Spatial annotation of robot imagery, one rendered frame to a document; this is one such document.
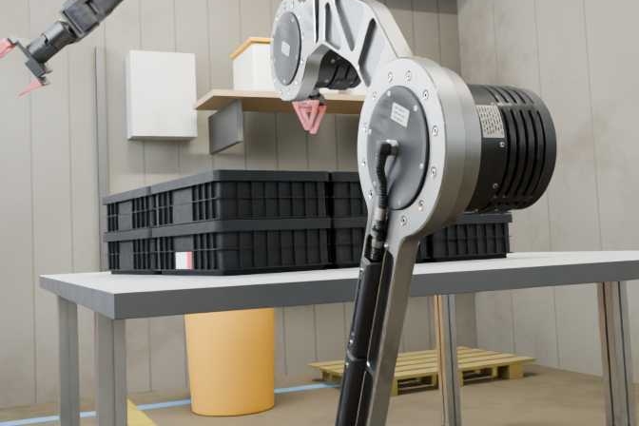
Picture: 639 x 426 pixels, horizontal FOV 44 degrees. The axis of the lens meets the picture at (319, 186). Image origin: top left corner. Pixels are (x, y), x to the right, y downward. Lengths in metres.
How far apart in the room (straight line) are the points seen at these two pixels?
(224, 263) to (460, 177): 0.85
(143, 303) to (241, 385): 2.53
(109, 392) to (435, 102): 1.10
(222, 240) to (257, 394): 2.12
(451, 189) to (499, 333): 4.26
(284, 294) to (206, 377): 2.49
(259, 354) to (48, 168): 1.58
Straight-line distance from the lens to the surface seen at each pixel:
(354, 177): 1.89
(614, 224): 4.37
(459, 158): 0.97
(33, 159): 4.51
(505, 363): 4.43
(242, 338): 3.71
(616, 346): 2.47
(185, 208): 1.87
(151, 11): 4.77
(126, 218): 2.25
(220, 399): 3.76
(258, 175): 1.76
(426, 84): 1.00
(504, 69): 5.11
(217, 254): 1.74
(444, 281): 1.43
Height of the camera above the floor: 0.76
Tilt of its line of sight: 4 degrees up
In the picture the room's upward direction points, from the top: 3 degrees counter-clockwise
